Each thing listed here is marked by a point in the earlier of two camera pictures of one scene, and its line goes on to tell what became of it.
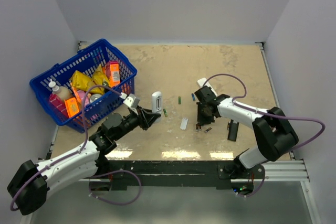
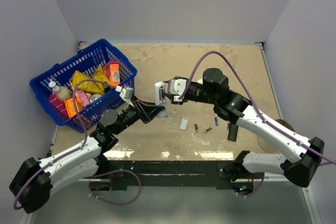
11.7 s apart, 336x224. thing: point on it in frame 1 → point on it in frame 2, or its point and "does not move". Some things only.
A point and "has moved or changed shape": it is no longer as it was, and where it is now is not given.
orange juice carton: [114, 73] does not move
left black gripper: [145, 117] → [145, 112]
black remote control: [233, 130] does not move
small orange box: [72, 107] does not move
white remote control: [156, 105] has moved or changed shape
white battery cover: [184, 123] does not move
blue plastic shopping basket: [61, 88] does not move
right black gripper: [202, 120] → [177, 101]
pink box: [59, 103] does not move
